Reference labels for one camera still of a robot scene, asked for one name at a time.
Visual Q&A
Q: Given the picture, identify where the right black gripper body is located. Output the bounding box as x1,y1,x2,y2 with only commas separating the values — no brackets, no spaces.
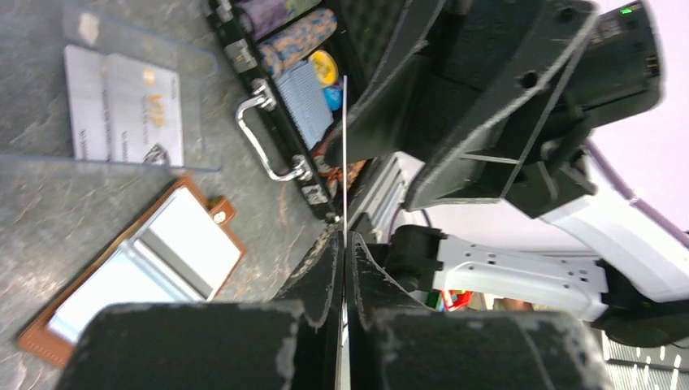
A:
403,1,662,218

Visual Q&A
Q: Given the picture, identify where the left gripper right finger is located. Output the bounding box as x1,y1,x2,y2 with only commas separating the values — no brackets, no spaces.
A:
344,232,613,389

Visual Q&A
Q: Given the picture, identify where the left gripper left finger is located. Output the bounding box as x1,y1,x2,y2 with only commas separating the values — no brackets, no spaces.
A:
56,231,345,389

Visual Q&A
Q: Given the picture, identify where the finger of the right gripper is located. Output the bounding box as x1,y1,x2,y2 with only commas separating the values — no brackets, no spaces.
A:
324,1,444,167

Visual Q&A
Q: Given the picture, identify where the white VIP credit card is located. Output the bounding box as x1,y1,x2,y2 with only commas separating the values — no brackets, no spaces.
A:
339,76,351,390

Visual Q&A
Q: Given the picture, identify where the brown leather card holder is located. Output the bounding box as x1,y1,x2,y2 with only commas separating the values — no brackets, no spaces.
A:
15,176,246,368

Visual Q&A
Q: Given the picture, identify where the white card with magnetic stripe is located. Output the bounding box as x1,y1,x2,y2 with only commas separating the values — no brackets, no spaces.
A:
132,186,245,301

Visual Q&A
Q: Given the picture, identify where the clear plastic card sleeve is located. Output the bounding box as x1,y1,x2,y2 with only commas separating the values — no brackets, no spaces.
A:
1,1,222,175

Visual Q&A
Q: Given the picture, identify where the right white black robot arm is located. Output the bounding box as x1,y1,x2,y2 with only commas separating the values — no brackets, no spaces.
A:
323,1,688,348

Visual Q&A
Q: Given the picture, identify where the blue patterned card deck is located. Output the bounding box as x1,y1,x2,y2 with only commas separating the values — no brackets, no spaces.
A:
276,60,333,150

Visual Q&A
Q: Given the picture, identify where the white VIP card in sleeve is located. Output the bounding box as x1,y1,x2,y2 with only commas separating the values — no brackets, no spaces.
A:
63,45,184,167

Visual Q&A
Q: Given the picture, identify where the yellow round chip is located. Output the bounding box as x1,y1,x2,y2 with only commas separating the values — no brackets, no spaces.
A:
309,50,339,88

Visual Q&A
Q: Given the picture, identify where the brown poker chip roll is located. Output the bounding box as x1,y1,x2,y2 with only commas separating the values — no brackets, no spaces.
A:
312,134,367,198

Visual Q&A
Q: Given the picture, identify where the black poker chip case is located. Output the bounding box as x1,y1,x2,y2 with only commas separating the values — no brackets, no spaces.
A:
201,0,427,223

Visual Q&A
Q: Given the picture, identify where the purple poker chip roll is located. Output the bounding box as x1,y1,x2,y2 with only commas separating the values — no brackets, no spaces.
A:
235,0,320,40

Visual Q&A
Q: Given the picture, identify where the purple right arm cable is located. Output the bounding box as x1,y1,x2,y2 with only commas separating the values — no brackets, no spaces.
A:
583,140,689,254

